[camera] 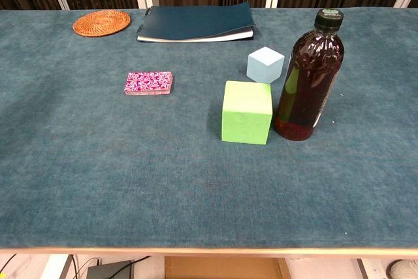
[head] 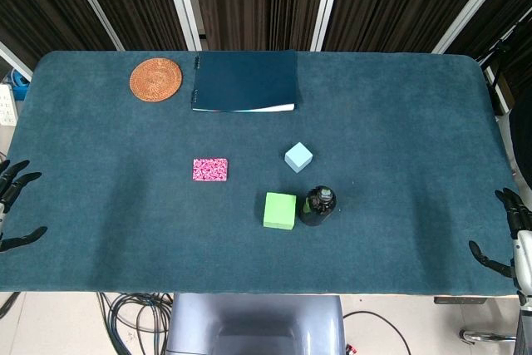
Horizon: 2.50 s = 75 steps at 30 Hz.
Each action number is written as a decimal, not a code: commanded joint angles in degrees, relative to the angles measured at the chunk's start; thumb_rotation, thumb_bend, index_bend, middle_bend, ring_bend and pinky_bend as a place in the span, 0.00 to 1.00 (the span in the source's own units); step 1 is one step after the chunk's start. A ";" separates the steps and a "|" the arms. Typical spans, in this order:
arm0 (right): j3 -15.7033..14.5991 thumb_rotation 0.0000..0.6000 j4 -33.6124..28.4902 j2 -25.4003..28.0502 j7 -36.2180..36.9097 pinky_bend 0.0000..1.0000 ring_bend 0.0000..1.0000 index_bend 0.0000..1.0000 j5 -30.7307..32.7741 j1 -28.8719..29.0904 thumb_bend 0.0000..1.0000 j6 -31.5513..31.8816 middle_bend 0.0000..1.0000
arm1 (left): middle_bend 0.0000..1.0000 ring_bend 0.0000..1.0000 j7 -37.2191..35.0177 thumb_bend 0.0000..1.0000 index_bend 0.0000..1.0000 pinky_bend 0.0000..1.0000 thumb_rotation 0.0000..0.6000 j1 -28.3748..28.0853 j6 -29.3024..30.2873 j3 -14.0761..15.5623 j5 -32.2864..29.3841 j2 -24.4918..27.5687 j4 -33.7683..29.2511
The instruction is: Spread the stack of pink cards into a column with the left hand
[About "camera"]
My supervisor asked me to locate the grey box under table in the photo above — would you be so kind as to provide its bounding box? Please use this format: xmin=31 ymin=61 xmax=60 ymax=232
xmin=86 ymin=260 xmax=137 ymax=279

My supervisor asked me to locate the teal table cloth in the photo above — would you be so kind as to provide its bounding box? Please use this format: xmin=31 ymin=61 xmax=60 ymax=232
xmin=0 ymin=7 xmax=418 ymax=250

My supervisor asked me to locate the brown cardboard box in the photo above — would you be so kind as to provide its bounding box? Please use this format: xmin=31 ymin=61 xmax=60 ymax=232
xmin=164 ymin=255 xmax=291 ymax=279

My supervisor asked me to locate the dark tea plastic bottle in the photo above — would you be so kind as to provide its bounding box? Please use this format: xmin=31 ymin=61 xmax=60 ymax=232
xmin=274 ymin=8 xmax=346 ymax=142

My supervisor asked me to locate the pink patterned card deck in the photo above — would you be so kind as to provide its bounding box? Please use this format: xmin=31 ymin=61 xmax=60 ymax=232
xmin=123 ymin=71 xmax=174 ymax=96

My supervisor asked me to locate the white shoe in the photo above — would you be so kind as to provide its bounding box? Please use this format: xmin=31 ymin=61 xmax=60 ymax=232
xmin=387 ymin=259 xmax=418 ymax=279

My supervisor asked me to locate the black cable under table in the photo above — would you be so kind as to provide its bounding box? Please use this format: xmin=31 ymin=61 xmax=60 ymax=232
xmin=72 ymin=255 xmax=151 ymax=279

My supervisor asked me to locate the round woven rattan coaster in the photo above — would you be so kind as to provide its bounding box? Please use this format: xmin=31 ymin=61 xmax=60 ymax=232
xmin=72 ymin=10 xmax=131 ymax=37

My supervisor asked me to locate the light blue foam cube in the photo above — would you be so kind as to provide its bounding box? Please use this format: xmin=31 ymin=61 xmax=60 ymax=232
xmin=246 ymin=46 xmax=285 ymax=84

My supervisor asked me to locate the green foam cube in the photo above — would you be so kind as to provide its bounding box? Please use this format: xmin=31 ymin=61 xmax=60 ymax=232
xmin=221 ymin=80 xmax=274 ymax=145

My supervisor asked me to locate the dark blue spiral notebook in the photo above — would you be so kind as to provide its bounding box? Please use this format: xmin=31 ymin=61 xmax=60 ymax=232
xmin=135 ymin=1 xmax=255 ymax=44

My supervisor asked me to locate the white table leg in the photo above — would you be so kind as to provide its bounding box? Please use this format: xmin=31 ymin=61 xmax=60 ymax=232
xmin=355 ymin=258 xmax=376 ymax=279
xmin=40 ymin=254 xmax=74 ymax=279

